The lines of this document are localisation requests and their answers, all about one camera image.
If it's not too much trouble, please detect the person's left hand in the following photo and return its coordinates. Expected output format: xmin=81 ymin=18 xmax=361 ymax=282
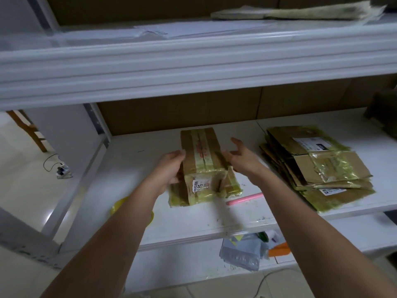
xmin=143 ymin=149 xmax=187 ymax=197

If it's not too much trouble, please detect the person's right hand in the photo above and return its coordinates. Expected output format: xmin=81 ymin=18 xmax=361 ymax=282
xmin=221 ymin=137 xmax=274 ymax=185

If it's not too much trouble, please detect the large plain cardboard box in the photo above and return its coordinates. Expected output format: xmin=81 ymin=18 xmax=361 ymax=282
xmin=168 ymin=126 xmax=243 ymax=208

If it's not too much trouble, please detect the pink utility knife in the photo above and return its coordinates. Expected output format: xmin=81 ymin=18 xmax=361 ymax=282
xmin=225 ymin=192 xmax=265 ymax=206

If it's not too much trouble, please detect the yellow tape roll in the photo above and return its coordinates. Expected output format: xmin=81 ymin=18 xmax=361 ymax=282
xmin=110 ymin=196 xmax=155 ymax=226

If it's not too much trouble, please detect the stack of cardboard boxes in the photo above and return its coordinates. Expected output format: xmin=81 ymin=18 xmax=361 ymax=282
xmin=259 ymin=125 xmax=377 ymax=214

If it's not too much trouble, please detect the white metal shelf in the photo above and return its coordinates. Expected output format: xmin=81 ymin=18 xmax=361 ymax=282
xmin=0 ymin=0 xmax=397 ymax=296

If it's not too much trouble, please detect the labelled taped cardboard box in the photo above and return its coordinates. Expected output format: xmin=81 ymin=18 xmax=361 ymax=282
xmin=363 ymin=83 xmax=397 ymax=139

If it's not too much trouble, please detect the person's left forearm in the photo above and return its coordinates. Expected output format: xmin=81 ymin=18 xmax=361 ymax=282
xmin=40 ymin=185 xmax=163 ymax=298

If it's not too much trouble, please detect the person's right forearm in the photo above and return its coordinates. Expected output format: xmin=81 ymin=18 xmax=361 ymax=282
xmin=257 ymin=172 xmax=397 ymax=298

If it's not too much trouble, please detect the package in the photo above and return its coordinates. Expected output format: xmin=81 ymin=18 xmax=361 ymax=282
xmin=210 ymin=0 xmax=387 ymax=23

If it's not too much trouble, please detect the orange plastic object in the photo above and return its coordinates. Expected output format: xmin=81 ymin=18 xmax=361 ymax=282
xmin=267 ymin=241 xmax=292 ymax=257

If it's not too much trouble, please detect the white power strip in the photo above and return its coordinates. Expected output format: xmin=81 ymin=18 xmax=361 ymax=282
xmin=56 ymin=162 xmax=73 ymax=179

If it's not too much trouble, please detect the wooden chair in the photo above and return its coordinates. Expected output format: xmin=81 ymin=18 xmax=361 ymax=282
xmin=5 ymin=109 xmax=50 ymax=153

